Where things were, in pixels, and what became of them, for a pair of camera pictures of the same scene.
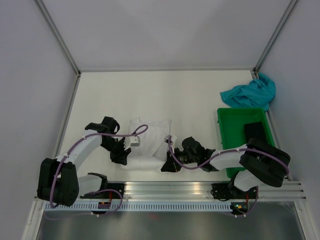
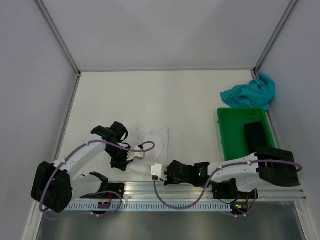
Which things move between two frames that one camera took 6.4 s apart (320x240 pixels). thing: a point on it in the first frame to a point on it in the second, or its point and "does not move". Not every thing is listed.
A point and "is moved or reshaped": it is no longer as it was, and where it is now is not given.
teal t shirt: (256, 93) does not move
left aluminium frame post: (64, 46) does not move
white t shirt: (149, 155) is moved or reshaped
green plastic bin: (231, 123) does not move
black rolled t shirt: (254, 130) does not move
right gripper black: (168, 165) to (170, 181)
